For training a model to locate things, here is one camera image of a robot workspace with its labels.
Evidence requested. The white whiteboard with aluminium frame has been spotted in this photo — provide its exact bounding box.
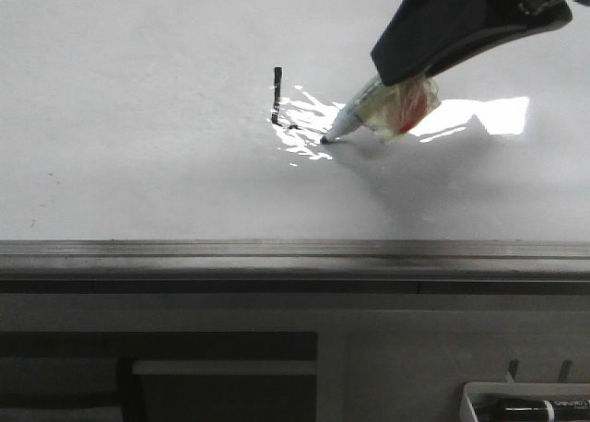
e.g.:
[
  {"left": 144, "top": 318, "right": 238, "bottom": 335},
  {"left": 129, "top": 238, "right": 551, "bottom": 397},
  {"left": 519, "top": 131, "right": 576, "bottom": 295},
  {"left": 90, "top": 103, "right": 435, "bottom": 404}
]
[{"left": 1, "top": 0, "right": 589, "bottom": 279}]

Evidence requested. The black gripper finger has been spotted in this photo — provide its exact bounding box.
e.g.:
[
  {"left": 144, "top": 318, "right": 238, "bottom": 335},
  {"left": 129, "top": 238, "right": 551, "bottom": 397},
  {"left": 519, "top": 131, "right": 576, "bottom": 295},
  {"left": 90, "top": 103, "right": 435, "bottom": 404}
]
[{"left": 371, "top": 0, "right": 572, "bottom": 86}]

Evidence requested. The white marker tray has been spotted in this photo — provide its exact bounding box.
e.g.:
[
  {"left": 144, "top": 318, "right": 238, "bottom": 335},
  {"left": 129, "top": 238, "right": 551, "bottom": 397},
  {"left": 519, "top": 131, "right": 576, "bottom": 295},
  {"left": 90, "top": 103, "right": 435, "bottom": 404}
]
[{"left": 459, "top": 360, "right": 589, "bottom": 421}]

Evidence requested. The taped white whiteboard marker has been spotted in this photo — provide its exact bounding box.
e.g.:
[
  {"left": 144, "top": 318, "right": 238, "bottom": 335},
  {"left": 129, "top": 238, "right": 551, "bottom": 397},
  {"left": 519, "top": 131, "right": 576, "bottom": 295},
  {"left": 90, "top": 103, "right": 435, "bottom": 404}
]
[{"left": 321, "top": 75, "right": 441, "bottom": 144}]

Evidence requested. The black deli whiteboard marker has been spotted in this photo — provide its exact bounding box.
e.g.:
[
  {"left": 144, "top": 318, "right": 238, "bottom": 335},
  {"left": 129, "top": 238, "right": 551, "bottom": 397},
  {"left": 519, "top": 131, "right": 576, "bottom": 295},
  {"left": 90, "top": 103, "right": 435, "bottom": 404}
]
[{"left": 474, "top": 397, "right": 589, "bottom": 422}]

